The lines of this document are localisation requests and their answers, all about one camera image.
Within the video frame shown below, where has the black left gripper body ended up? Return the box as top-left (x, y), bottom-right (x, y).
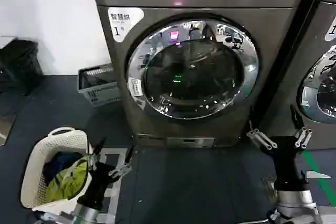
top-left (78, 161), bottom-right (119, 210)

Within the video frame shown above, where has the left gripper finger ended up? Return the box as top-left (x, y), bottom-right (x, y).
top-left (108, 145), bottom-right (134, 178)
top-left (87, 137), bottom-right (107, 172)

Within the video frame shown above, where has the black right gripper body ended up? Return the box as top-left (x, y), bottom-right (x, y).
top-left (262, 135), bottom-right (310, 191)

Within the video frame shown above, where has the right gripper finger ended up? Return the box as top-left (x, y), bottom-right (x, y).
top-left (290, 104), bottom-right (313, 148)
top-left (246, 119), bottom-right (279, 152)

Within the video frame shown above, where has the green garment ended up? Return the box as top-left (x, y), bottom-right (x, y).
top-left (45, 155), bottom-right (90, 201)

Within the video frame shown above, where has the green floor tape strip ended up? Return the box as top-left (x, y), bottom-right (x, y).
top-left (301, 148), bottom-right (336, 200)

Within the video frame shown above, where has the dark blue garment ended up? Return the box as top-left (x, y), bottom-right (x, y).
top-left (43, 151), bottom-right (82, 186)

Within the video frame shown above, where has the round glass dryer door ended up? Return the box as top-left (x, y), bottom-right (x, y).
top-left (124, 13), bottom-right (261, 119)
top-left (296, 47), bottom-right (336, 125)

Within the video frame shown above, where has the white perforated laundry basket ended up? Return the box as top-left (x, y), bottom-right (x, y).
top-left (20, 126), bottom-right (96, 212)

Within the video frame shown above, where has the grey slotted plastic crate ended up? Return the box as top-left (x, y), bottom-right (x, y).
top-left (77, 63), bottom-right (122, 108)

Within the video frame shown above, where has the steel floor plate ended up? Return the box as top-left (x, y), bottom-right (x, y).
top-left (0, 115), bottom-right (17, 146)

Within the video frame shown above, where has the grey dryer partly seen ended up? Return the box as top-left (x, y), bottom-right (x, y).
top-left (288, 0), bottom-right (336, 137)

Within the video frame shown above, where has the black bin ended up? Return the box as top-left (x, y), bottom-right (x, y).
top-left (0, 39), bottom-right (45, 96)

